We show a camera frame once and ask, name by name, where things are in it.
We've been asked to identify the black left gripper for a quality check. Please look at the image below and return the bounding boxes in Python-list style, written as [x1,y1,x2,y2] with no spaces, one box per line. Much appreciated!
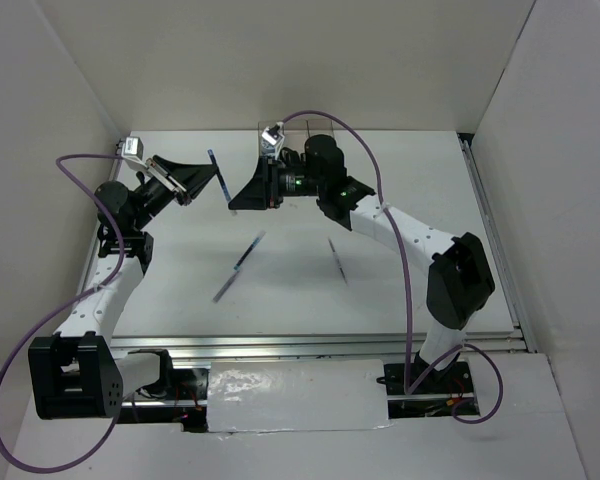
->
[131,155,218,231]

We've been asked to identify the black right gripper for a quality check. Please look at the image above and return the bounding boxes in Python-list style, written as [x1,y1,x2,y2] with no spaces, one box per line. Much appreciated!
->
[228,156,325,211]

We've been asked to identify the light blue clear pen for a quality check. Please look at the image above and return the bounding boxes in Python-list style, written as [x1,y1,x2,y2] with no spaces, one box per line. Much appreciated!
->
[207,149,232,206]

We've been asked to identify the dark blue gel pen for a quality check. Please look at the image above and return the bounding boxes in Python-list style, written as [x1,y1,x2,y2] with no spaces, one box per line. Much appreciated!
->
[233,230,266,272]

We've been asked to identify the thin black white pen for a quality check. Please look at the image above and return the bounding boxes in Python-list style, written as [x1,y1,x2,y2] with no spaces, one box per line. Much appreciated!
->
[327,237,348,285]

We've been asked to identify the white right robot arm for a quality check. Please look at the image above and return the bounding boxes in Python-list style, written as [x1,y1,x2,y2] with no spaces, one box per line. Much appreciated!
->
[229,134,495,392]

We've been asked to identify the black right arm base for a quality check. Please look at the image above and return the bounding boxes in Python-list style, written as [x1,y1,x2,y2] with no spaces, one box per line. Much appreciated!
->
[376,361,479,419]

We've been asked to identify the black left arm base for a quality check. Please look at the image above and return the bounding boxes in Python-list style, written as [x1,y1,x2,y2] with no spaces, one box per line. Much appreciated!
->
[118,368,210,433]

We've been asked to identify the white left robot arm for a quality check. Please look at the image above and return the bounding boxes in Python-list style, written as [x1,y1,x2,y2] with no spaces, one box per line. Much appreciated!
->
[28,155,218,420]

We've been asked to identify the left clear storage bin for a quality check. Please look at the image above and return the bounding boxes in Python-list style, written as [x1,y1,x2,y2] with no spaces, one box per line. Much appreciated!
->
[257,120,287,161]

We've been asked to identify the clear storage bin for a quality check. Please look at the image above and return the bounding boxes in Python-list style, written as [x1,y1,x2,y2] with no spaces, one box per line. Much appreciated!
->
[283,118,310,152]
[306,117,334,138]
[257,120,287,161]

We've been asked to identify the middle clear storage bin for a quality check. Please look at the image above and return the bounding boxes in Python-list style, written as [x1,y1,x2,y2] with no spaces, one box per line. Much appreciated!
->
[283,118,310,152]

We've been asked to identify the right clear storage bin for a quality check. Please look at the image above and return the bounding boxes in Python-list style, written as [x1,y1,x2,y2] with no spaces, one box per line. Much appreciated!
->
[306,117,334,138]

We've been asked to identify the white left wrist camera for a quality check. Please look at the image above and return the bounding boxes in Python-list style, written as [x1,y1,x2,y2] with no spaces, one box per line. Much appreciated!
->
[117,136,148,173]

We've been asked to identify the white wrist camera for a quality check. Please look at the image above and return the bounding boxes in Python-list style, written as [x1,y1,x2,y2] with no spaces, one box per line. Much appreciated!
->
[259,122,287,156]
[117,136,148,173]

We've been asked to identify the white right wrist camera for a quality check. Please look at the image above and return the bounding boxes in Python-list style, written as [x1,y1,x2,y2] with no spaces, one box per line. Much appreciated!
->
[259,122,287,156]

